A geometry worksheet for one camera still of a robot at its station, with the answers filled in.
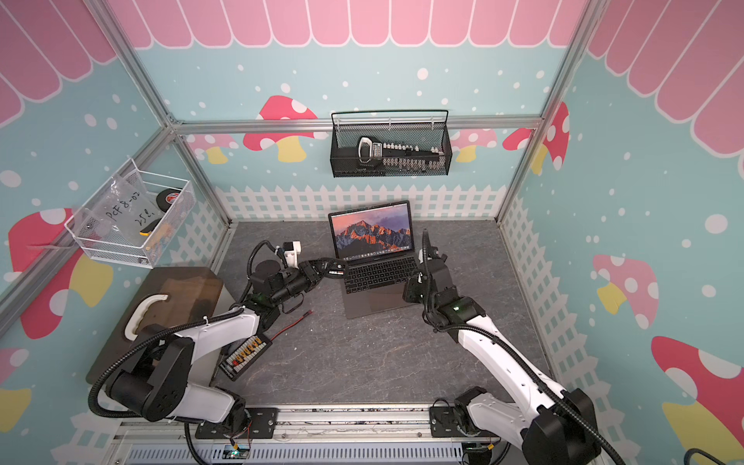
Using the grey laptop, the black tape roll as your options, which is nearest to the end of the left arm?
the grey laptop

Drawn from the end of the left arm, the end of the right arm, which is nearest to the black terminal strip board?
the end of the left arm

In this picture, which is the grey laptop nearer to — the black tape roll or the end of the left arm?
the end of the left arm

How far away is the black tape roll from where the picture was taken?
0.80 m

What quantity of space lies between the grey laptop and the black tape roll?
1.51 ft

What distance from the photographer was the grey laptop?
39.1 inches

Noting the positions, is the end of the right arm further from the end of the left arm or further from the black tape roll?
the black tape roll

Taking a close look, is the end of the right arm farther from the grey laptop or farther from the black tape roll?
the black tape roll

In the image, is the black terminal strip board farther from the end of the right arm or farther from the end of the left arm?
the end of the right arm

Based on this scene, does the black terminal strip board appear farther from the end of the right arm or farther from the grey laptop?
the end of the right arm
